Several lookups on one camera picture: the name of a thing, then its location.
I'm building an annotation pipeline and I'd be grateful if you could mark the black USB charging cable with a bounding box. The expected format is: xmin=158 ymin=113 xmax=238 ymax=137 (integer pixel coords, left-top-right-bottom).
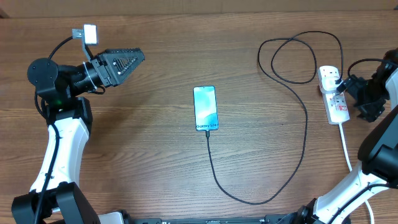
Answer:
xmin=205 ymin=30 xmax=344 ymax=205

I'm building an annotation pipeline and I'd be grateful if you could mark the white power strip cord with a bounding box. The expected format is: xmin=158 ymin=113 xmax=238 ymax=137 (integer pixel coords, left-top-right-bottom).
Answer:
xmin=338 ymin=123 xmax=376 ymax=224

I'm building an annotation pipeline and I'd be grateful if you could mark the white charger plug adapter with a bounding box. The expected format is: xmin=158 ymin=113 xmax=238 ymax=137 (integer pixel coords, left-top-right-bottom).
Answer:
xmin=319 ymin=76 xmax=342 ymax=94

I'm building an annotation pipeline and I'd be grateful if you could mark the Samsung Galaxy smartphone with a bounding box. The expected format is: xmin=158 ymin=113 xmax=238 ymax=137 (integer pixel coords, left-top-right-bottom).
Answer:
xmin=193 ymin=86 xmax=219 ymax=131

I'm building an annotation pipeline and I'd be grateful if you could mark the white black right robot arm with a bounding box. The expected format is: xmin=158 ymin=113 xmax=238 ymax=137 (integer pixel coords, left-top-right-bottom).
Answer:
xmin=279 ymin=50 xmax=397 ymax=224

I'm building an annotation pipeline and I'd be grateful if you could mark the white power strip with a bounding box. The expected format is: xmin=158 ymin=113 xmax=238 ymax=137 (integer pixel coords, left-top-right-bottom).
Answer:
xmin=318 ymin=65 xmax=349 ymax=125

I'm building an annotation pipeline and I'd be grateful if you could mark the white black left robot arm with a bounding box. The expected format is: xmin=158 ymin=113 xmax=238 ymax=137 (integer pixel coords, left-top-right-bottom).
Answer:
xmin=11 ymin=48 xmax=145 ymax=223

